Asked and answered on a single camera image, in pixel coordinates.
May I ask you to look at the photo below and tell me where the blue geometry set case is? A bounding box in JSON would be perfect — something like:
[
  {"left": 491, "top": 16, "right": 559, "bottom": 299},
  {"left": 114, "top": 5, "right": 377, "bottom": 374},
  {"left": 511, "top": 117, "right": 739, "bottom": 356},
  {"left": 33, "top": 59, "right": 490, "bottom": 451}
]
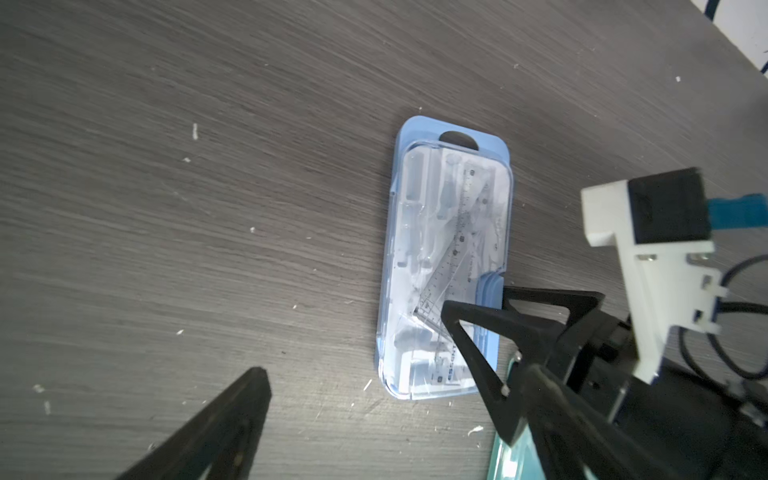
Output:
[{"left": 375, "top": 115, "right": 514, "bottom": 401}]

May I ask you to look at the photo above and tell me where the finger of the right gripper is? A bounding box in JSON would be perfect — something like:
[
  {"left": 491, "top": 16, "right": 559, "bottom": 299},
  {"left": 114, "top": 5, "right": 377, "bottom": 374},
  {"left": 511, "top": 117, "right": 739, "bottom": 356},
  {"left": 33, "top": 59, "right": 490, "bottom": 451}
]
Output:
[{"left": 441, "top": 301, "right": 564, "bottom": 444}]

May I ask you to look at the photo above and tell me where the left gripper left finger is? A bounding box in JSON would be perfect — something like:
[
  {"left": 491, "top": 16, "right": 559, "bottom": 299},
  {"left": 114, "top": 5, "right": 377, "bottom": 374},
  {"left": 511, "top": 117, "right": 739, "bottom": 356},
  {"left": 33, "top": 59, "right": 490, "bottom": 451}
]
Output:
[{"left": 119, "top": 367, "right": 272, "bottom": 479}]

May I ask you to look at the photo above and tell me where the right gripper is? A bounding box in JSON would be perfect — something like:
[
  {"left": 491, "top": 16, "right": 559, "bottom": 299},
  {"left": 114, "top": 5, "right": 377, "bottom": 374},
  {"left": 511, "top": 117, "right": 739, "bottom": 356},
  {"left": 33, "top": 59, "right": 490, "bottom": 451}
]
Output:
[{"left": 502, "top": 285, "right": 768, "bottom": 480}]

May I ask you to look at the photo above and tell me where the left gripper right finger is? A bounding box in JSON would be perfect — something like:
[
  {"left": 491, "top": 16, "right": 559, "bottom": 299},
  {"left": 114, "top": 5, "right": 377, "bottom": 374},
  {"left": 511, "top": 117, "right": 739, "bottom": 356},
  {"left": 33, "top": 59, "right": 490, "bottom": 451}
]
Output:
[{"left": 522, "top": 365, "right": 680, "bottom": 479}]

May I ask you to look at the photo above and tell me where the teal ruler set case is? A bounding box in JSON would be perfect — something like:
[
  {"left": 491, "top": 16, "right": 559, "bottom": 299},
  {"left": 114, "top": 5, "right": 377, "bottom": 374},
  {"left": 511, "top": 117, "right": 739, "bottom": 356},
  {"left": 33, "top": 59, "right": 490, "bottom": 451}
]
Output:
[{"left": 484, "top": 353, "right": 547, "bottom": 480}]

